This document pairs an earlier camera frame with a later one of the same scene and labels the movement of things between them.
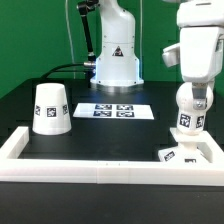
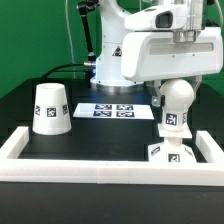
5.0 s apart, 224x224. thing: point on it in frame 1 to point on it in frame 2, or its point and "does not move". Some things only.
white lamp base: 188,152 to 172,150
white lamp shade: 51,115 does not move
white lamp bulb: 191,121 to 179,96
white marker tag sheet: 114,111 does not move
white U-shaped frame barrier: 157,172 does not move
